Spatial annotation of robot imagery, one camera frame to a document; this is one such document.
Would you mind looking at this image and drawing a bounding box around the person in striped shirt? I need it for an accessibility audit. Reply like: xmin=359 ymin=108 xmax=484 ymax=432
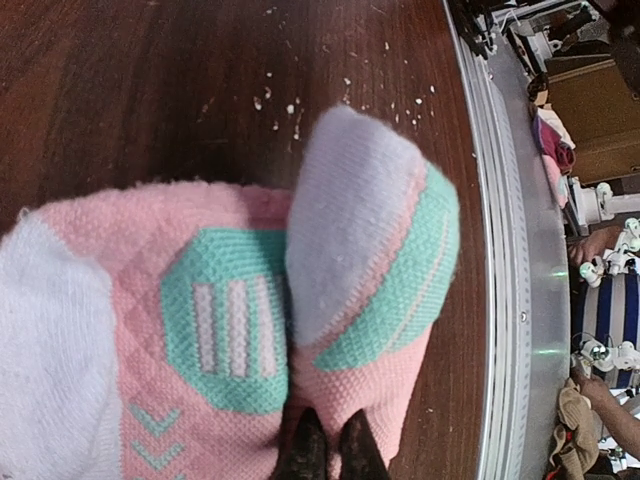
xmin=568 ymin=225 xmax=639 ymax=458

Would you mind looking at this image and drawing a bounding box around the colourful cloth pile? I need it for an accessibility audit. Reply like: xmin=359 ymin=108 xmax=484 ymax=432
xmin=530 ymin=103 xmax=576 ymax=209

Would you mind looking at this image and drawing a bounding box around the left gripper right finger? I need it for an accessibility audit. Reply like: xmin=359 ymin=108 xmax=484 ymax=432
xmin=339 ymin=410 xmax=390 ymax=480

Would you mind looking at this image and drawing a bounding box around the aluminium front rail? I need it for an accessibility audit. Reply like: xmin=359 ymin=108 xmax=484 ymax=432
xmin=442 ymin=0 xmax=571 ymax=480

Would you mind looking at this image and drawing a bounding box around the beige cloth bundle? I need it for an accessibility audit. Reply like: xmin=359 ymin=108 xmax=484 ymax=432
xmin=547 ymin=378 xmax=600 ymax=479

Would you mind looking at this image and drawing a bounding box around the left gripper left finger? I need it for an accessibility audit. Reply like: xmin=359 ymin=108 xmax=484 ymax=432
xmin=272 ymin=408 xmax=328 ymax=480

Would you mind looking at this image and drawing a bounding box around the pink patterned sock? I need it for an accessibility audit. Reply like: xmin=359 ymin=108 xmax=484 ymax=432
xmin=1 ymin=106 xmax=460 ymax=479

